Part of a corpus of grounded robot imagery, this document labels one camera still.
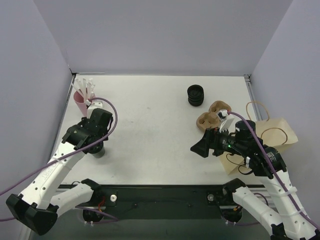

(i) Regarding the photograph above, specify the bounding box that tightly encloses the brown paper takeout bag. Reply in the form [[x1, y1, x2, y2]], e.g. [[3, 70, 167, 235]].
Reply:
[[219, 115, 298, 175]]

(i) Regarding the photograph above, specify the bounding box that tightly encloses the grey paper coffee cup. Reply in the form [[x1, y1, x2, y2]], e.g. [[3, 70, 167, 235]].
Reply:
[[91, 146, 106, 159]]

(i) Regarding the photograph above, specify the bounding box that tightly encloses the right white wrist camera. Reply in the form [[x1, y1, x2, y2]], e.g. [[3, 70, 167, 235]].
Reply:
[[217, 109, 234, 133]]

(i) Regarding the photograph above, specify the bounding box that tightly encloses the stack of black lids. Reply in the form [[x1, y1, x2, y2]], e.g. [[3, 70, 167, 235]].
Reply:
[[187, 84, 205, 107]]

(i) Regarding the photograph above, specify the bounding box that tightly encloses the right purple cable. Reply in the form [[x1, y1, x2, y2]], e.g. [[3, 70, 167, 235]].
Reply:
[[228, 111, 320, 232]]

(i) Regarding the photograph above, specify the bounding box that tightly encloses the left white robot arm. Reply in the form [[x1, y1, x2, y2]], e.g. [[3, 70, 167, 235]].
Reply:
[[6, 108, 113, 236]]

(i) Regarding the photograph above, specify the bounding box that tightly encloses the white wrapped straws bundle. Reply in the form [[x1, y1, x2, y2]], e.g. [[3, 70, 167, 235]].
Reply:
[[71, 78, 96, 101]]

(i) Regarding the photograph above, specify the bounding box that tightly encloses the pink straw holder cup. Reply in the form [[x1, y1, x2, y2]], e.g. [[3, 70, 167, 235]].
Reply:
[[73, 91, 89, 117]]

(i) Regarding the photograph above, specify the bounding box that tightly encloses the brown pulp cup carrier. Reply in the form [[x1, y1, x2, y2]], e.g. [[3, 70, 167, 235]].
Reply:
[[196, 100, 232, 132]]

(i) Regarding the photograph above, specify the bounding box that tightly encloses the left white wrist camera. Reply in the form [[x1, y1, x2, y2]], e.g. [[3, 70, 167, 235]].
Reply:
[[84, 99, 103, 111]]

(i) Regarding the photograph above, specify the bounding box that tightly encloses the black mounting base plate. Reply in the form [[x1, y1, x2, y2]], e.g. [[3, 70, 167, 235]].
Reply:
[[56, 183, 253, 221]]

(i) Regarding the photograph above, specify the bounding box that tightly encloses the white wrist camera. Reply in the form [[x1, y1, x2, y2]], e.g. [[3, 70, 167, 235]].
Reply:
[[217, 109, 234, 133], [84, 99, 103, 111]]

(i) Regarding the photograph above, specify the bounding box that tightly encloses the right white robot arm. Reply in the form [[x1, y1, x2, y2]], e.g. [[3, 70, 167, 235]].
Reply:
[[190, 120, 320, 240]]

